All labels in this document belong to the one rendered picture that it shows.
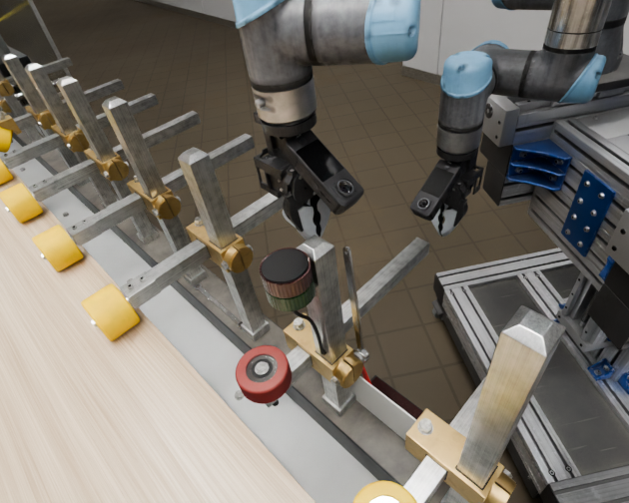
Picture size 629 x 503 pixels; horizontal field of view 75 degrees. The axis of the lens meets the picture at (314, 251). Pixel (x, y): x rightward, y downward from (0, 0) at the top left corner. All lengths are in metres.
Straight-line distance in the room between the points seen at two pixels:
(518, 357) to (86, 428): 0.57
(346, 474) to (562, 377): 0.86
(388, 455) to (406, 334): 1.02
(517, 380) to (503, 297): 1.27
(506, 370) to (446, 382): 1.27
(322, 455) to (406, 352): 0.90
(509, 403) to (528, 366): 0.06
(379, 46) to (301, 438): 0.70
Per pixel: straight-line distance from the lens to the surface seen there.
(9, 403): 0.80
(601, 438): 1.46
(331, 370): 0.66
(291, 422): 0.90
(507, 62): 0.82
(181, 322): 1.12
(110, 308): 0.72
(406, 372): 1.66
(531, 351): 0.35
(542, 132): 1.11
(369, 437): 0.79
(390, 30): 0.45
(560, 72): 0.81
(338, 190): 0.51
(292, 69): 0.49
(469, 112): 0.75
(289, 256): 0.48
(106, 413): 0.70
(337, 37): 0.46
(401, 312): 1.81
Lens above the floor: 1.43
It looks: 43 degrees down
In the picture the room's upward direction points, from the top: 9 degrees counter-clockwise
